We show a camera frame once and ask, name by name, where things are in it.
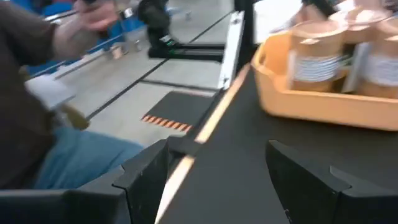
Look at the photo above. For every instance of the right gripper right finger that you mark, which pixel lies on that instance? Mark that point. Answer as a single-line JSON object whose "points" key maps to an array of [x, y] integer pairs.
{"points": [[329, 205]]}

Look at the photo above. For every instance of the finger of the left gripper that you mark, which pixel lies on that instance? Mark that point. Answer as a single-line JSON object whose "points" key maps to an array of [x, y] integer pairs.
{"points": [[321, 6]]}

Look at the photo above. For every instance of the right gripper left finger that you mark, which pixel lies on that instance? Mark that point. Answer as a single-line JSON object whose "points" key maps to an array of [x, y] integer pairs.
{"points": [[77, 208]]}

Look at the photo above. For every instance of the person's forearm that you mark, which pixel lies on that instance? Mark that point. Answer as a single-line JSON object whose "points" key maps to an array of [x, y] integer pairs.
{"points": [[73, 39]]}

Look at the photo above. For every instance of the yellow-orange plastic bin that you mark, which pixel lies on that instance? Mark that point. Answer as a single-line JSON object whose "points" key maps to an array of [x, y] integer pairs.
{"points": [[311, 107]]}

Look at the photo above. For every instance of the silver aluminium extrusion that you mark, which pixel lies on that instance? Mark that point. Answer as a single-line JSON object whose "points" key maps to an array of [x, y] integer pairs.
{"points": [[231, 53]]}

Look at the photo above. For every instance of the person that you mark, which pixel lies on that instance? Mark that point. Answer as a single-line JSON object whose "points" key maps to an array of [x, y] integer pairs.
{"points": [[18, 109]]}

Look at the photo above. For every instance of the white paper sheet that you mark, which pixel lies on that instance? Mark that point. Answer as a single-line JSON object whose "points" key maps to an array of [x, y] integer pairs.
{"points": [[49, 90]]}

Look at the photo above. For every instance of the black floor mat striped edge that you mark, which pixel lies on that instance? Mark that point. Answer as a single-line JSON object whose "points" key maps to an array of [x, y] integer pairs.
{"points": [[183, 107]]}

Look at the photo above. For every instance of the black machine base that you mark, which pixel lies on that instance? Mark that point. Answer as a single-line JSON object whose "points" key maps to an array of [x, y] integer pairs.
{"points": [[158, 25]]}

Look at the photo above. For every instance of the person's hand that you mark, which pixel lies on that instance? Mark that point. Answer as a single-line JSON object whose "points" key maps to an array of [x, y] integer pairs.
{"points": [[96, 15]]}

